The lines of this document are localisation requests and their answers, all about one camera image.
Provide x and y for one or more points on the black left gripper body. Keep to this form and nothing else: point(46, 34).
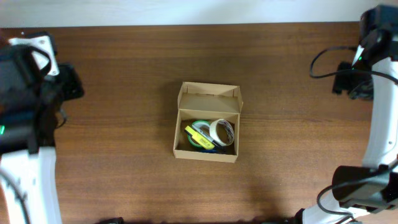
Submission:
point(72, 83)

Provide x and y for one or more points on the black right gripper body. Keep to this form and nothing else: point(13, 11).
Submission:
point(341, 78)

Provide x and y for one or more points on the brown cardboard box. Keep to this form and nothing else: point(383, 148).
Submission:
point(209, 102)

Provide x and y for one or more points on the beige masking tape roll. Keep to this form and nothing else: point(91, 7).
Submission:
point(222, 132)

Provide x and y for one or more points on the green tape roll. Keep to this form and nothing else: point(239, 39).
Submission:
point(204, 126)

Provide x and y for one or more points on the yellow highlighter marker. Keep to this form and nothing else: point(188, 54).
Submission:
point(203, 141)

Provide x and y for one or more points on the grey black permanent marker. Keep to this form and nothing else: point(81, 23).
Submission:
point(218, 147)

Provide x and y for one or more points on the blue ballpoint pen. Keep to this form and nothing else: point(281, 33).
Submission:
point(208, 151)

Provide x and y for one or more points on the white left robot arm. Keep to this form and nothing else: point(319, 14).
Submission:
point(33, 88)

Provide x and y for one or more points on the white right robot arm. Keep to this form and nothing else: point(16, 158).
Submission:
point(372, 75)

